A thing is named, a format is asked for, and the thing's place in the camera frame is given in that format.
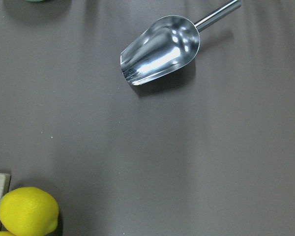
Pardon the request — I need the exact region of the metal scoop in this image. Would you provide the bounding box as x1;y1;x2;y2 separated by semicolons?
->
120;0;242;86

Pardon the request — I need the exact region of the yellow lemon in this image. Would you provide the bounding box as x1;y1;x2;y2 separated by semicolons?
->
0;231;15;236
0;187;59;236

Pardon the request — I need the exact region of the mint green bowl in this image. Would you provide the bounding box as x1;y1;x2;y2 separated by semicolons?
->
25;0;51;2

